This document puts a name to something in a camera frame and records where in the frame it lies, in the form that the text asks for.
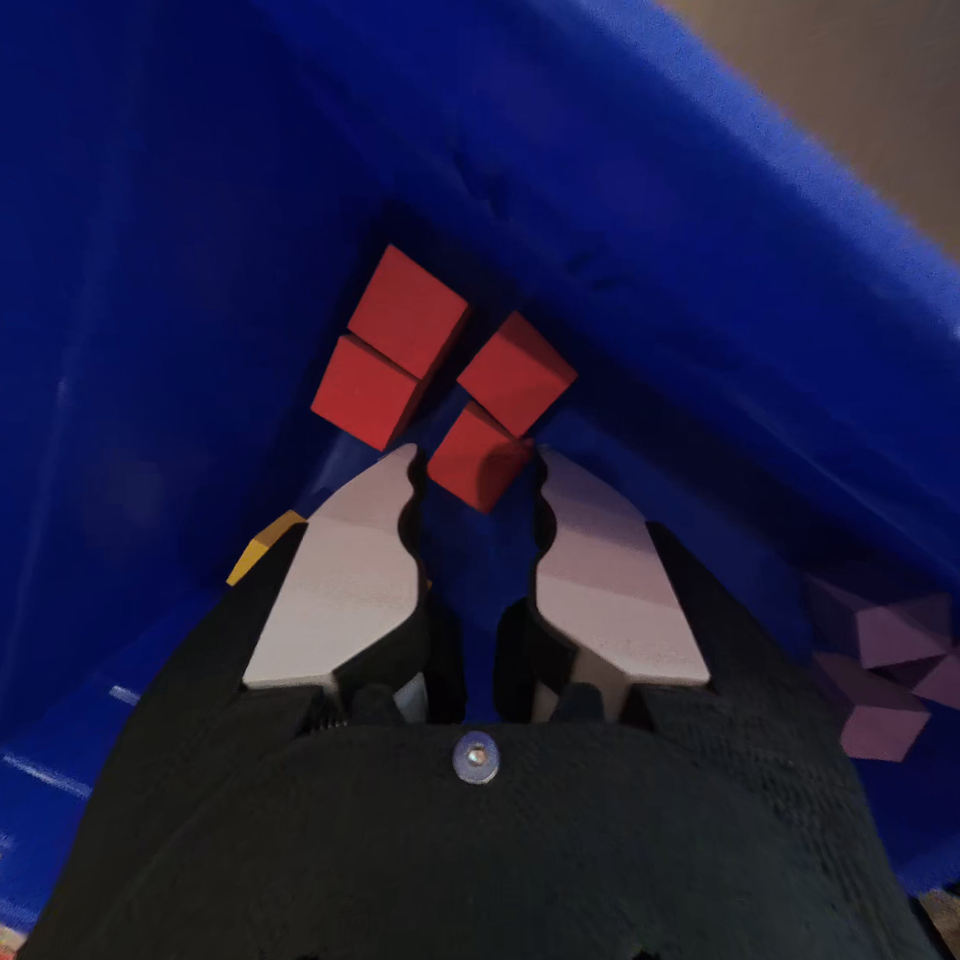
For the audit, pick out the blue plastic bin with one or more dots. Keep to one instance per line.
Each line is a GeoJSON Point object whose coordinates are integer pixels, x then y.
{"type": "Point", "coordinates": [225, 225]}

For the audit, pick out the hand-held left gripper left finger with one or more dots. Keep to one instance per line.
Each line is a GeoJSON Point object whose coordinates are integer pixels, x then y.
{"type": "Point", "coordinates": [337, 585]}

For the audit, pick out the yellow cube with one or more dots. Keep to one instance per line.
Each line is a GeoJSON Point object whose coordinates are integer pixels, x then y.
{"type": "Point", "coordinates": [262, 544]}

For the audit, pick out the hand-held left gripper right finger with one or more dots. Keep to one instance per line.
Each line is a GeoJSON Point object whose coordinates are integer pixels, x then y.
{"type": "Point", "coordinates": [615, 592]}

